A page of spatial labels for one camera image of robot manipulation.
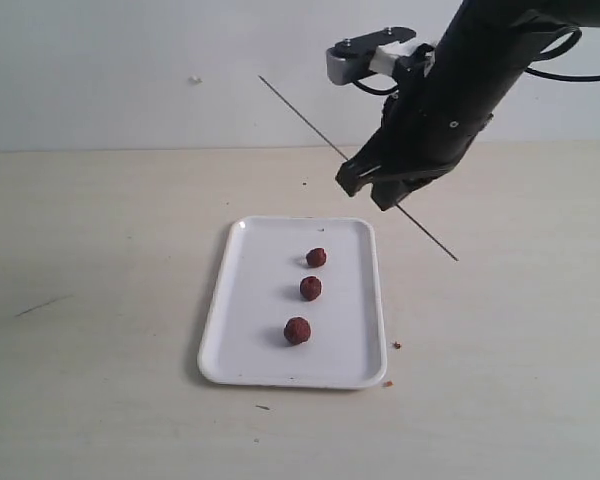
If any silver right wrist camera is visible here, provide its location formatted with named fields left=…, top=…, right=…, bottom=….
left=326, top=27, right=417, bottom=86

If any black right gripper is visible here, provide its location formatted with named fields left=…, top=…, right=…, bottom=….
left=335, top=93, right=494, bottom=211

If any thin metal skewer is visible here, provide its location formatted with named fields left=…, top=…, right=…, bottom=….
left=257, top=74, right=459, bottom=262

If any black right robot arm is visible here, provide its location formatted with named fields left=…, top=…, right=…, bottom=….
left=326, top=1, right=581, bottom=210

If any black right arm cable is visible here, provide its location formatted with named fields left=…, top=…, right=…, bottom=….
left=522, top=24, right=600, bottom=82

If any white rectangular plastic tray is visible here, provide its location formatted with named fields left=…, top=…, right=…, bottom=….
left=197, top=216, right=387, bottom=390

